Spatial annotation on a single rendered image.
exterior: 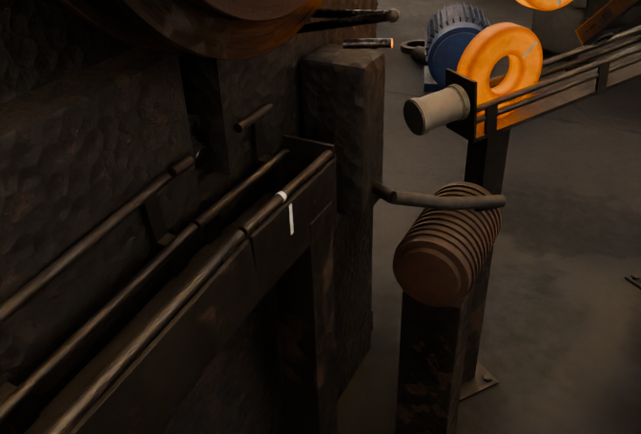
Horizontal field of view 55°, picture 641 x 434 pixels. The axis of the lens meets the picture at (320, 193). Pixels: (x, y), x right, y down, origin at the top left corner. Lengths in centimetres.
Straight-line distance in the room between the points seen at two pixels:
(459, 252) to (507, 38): 35
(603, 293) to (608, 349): 21
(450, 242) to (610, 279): 95
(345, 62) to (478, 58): 27
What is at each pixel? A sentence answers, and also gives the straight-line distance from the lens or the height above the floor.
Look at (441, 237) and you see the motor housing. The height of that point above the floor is 53.
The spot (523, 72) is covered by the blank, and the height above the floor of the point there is 71.
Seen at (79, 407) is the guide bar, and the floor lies 69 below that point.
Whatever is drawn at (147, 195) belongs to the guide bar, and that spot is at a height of 76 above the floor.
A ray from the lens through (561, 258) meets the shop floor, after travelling 186.
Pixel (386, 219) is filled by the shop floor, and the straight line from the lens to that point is 193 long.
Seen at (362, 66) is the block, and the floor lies 80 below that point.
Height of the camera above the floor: 107
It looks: 31 degrees down
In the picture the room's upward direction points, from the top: 2 degrees counter-clockwise
